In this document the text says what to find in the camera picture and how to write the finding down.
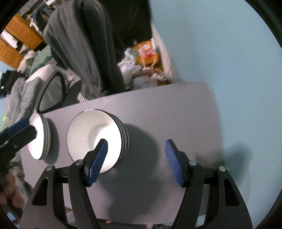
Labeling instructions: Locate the white ribbed bowl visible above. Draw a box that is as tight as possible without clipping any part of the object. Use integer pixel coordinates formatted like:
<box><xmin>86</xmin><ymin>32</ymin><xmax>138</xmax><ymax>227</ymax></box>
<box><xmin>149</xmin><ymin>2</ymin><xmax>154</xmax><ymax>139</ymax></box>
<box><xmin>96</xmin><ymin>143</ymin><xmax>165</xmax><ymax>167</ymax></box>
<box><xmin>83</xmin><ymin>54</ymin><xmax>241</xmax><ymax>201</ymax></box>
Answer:
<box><xmin>107</xmin><ymin>112</ymin><xmax>125</xmax><ymax>167</ymax></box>
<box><xmin>113</xmin><ymin>115</ymin><xmax>130</xmax><ymax>160</ymax></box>
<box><xmin>67</xmin><ymin>109</ymin><xmax>122</xmax><ymax>173</ymax></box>

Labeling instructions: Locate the white plate black rim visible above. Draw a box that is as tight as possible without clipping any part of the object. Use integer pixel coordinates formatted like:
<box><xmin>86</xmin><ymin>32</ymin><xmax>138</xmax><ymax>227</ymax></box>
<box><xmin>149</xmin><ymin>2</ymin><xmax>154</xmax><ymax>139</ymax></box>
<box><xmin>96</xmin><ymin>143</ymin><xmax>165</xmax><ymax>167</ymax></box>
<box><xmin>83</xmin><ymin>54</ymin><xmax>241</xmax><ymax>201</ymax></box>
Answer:
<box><xmin>45</xmin><ymin>118</ymin><xmax>51</xmax><ymax>156</ymax></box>

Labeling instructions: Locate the left hand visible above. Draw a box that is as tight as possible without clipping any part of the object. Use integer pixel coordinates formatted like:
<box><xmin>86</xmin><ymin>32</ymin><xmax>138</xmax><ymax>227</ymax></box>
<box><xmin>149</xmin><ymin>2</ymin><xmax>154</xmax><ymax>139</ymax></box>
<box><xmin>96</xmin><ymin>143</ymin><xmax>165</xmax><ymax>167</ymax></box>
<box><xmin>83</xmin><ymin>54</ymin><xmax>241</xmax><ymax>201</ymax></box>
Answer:
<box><xmin>1</xmin><ymin>173</ymin><xmax>24</xmax><ymax>208</ymax></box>

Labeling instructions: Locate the grey green quilted blanket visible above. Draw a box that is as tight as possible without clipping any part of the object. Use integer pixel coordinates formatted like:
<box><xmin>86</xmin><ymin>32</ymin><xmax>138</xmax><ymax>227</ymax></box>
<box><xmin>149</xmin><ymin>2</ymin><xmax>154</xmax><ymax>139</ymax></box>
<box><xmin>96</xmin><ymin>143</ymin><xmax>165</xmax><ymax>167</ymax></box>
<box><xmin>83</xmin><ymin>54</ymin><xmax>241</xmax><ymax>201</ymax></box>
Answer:
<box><xmin>4</xmin><ymin>77</ymin><xmax>44</xmax><ymax>127</ymax></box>

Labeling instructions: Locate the black clothes pile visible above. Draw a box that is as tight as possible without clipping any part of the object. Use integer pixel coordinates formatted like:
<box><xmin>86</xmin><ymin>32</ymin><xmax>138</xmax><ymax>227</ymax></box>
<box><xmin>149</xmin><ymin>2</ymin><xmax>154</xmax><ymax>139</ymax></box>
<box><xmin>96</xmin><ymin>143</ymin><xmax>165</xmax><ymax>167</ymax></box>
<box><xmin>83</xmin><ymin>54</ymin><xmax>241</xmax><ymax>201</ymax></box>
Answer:
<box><xmin>1</xmin><ymin>70</ymin><xmax>26</xmax><ymax>96</ymax></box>

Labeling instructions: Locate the white bed sheet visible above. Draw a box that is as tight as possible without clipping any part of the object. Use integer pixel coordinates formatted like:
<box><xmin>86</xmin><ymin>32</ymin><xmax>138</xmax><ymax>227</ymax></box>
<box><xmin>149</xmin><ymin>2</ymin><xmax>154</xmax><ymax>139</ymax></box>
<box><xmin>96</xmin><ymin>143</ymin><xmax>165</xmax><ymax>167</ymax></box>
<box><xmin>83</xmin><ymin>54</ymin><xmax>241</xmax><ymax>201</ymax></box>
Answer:
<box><xmin>26</xmin><ymin>64</ymin><xmax>61</xmax><ymax>83</ymax></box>

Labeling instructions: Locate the orange wooden dresser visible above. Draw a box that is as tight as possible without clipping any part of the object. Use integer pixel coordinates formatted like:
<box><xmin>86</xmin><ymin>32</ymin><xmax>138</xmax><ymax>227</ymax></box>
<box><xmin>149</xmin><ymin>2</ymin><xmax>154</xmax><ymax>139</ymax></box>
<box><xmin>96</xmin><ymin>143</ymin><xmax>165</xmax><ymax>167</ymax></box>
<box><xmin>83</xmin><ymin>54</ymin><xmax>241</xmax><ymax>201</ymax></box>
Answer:
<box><xmin>1</xmin><ymin>14</ymin><xmax>46</xmax><ymax>69</ymax></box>

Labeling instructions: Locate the dark grey fleece garment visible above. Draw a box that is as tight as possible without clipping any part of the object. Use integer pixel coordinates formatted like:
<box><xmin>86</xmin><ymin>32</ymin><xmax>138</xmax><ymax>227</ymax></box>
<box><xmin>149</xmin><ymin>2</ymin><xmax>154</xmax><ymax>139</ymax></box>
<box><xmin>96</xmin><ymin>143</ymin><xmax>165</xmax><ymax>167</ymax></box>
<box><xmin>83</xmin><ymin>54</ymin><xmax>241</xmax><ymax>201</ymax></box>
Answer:
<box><xmin>42</xmin><ymin>0</ymin><xmax>126</xmax><ymax>100</ymax></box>

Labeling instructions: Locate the black office chair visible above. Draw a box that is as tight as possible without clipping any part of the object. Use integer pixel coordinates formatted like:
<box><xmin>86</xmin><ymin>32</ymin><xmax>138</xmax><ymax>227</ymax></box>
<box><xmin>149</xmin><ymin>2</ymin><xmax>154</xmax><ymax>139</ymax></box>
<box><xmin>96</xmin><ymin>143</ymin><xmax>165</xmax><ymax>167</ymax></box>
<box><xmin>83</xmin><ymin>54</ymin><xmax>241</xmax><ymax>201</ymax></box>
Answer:
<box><xmin>42</xmin><ymin>1</ymin><xmax>152</xmax><ymax>102</ymax></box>

